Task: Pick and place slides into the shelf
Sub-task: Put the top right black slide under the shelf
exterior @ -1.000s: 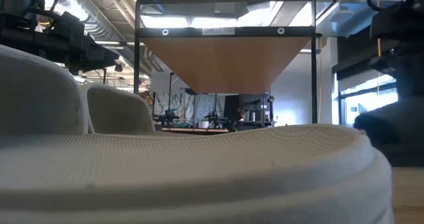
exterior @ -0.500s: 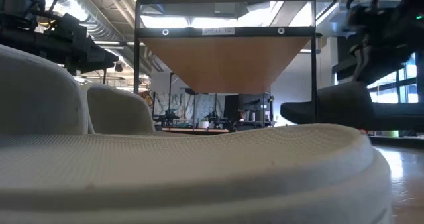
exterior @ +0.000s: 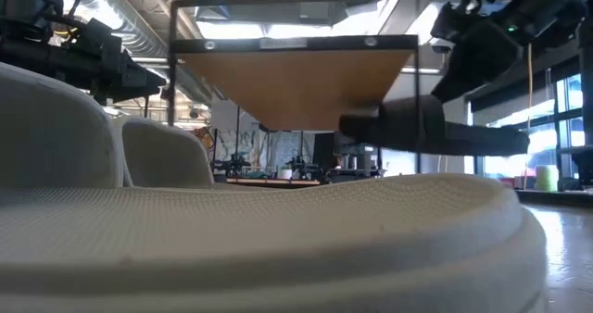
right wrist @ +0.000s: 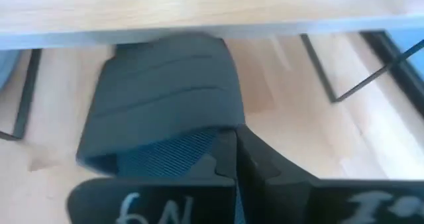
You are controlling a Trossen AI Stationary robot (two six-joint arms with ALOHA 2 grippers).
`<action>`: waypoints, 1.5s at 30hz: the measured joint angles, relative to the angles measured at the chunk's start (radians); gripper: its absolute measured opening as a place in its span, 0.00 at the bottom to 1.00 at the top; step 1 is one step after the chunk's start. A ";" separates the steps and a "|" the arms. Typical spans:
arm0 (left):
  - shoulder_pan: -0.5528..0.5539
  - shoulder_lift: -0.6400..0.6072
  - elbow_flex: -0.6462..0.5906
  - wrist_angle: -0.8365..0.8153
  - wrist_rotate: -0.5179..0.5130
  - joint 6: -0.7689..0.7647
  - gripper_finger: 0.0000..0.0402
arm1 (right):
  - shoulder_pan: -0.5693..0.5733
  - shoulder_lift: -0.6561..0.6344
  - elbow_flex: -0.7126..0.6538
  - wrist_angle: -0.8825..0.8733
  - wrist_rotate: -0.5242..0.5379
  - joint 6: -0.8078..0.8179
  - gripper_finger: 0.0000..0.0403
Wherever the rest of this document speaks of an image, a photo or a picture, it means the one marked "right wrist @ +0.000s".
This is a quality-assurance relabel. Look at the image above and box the black rubber slide sandal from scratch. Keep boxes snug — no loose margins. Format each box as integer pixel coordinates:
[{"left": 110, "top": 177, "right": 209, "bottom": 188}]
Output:
[{"left": 75, "top": 33, "right": 246, "bottom": 179}]

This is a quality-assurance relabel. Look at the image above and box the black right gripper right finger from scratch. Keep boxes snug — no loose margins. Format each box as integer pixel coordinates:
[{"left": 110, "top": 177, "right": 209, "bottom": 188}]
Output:
[{"left": 237, "top": 124, "right": 424, "bottom": 224}]

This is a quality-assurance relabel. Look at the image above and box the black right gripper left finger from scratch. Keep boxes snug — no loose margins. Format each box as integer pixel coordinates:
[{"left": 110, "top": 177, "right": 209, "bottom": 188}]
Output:
[{"left": 66, "top": 128, "right": 238, "bottom": 224}]

